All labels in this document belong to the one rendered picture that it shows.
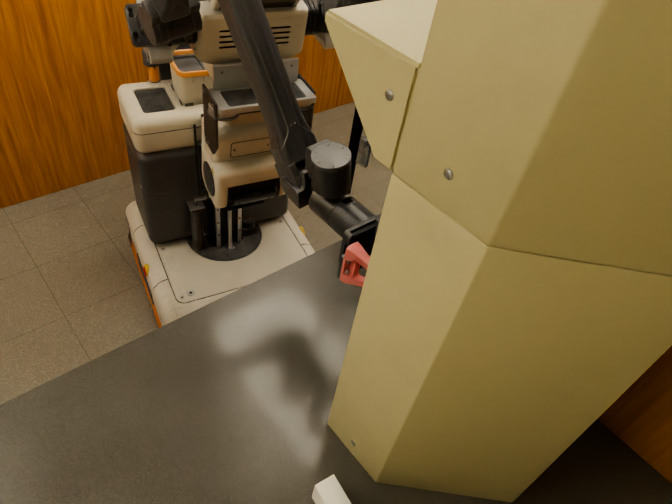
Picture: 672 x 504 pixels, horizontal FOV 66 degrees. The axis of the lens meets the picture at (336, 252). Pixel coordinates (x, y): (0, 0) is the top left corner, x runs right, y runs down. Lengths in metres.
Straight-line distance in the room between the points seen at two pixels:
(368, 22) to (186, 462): 0.61
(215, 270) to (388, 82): 1.52
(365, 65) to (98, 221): 2.19
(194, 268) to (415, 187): 1.52
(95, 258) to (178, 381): 1.58
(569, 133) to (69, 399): 0.75
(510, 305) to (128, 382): 0.60
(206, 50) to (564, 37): 1.05
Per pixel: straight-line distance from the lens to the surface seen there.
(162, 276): 1.90
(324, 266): 1.02
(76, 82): 2.54
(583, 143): 0.38
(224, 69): 1.32
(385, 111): 0.45
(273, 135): 0.82
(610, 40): 0.35
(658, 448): 0.97
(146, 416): 0.84
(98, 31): 2.49
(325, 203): 0.77
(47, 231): 2.58
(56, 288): 2.33
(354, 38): 0.47
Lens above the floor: 1.67
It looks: 44 degrees down
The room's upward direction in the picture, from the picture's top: 11 degrees clockwise
